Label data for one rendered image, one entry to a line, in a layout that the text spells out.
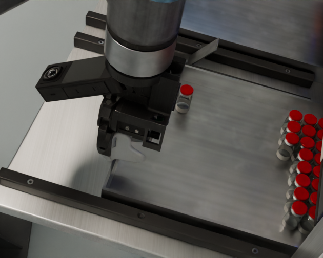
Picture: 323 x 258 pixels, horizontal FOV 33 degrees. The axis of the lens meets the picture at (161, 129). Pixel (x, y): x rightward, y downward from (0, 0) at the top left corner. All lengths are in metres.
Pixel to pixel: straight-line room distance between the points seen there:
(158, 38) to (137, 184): 0.29
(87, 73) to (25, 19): 1.67
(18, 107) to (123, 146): 1.31
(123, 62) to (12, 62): 1.58
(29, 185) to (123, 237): 0.14
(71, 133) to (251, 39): 0.38
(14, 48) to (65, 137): 1.39
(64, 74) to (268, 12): 0.52
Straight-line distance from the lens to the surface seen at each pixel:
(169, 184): 0.77
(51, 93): 0.65
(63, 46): 2.17
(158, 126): 0.62
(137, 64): 0.55
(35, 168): 0.78
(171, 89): 0.59
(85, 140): 0.81
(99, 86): 0.61
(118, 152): 0.71
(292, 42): 1.02
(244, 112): 0.87
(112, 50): 0.56
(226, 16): 1.03
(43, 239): 1.70
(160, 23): 0.52
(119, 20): 0.52
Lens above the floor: 1.54
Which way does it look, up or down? 53 degrees down
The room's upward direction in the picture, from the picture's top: 12 degrees clockwise
